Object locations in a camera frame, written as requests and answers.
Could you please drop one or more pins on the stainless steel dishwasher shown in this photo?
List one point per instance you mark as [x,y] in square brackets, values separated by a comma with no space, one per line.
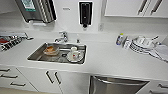
[115,86]

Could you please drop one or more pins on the small chrome sink button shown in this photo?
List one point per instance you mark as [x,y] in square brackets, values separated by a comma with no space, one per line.
[78,41]

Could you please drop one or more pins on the white mug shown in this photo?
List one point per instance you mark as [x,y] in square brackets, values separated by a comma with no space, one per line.
[74,53]

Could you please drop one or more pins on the white plate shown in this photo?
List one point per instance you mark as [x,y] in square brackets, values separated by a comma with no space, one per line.
[75,58]

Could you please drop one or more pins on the chrome sink faucet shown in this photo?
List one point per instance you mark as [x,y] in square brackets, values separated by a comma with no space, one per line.
[62,37]

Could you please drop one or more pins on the orange dish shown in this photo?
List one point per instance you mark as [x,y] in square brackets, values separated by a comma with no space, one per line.
[51,50]

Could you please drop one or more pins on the blue white soap bottle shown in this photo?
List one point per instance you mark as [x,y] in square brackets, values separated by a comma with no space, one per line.
[119,39]

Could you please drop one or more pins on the small clear jar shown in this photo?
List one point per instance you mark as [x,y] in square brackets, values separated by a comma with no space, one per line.
[126,42]

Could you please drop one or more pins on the white two-door base cabinet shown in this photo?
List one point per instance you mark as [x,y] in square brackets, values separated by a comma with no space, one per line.
[53,81]

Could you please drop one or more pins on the stainless steel sink basin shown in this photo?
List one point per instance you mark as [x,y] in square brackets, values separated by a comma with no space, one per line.
[35,57]

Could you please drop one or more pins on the stacked white dishes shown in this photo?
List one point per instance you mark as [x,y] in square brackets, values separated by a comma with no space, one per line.
[143,45]

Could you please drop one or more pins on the grey paper towel dispenser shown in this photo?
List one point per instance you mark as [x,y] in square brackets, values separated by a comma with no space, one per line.
[35,10]

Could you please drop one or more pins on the white drawer stack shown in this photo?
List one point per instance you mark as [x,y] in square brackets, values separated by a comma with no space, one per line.
[15,80]

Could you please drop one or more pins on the white grey dish cloth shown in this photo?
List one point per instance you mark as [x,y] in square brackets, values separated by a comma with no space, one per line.
[161,53]

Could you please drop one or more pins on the small red dish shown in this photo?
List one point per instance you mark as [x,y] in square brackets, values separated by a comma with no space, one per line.
[3,40]

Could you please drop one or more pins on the white narrow drawer cabinet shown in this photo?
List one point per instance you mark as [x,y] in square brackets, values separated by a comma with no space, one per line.
[156,88]

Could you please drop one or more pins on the white wall outlet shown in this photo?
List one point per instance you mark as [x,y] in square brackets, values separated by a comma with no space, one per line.
[101,26]

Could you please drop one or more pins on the black wall soap dispenser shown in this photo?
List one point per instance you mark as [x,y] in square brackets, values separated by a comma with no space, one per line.
[85,13]

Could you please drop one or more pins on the small wall label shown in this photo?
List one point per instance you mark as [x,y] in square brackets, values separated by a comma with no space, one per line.
[66,9]

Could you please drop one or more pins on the white upper wall cabinet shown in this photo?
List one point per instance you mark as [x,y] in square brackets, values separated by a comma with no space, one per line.
[136,7]

